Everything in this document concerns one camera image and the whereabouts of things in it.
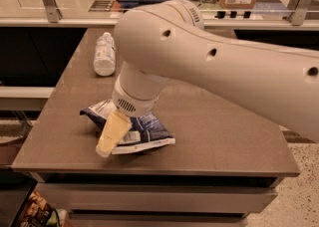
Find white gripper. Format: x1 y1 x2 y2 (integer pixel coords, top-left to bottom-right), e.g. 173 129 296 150
96 75 160 157

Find blue chip bag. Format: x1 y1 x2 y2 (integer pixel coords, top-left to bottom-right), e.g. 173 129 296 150
80 100 175 154

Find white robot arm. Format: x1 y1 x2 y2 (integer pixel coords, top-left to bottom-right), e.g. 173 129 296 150
96 0 319 157

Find clear plastic water bottle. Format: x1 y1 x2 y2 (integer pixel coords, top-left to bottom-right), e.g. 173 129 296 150
93 32 116 77

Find grey table drawer cabinet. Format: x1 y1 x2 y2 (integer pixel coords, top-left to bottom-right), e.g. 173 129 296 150
37 182 277 227

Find snack bags in bin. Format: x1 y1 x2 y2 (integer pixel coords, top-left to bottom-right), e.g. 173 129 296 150
14 191 69 227

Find left metal glass bracket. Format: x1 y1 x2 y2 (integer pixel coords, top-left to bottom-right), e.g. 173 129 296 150
42 0 62 23

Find metal glass bracket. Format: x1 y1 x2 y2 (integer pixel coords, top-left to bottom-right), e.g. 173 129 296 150
42 0 62 23
287 0 319 26

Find right metal glass bracket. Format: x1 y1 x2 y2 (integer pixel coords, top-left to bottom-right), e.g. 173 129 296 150
287 0 319 26

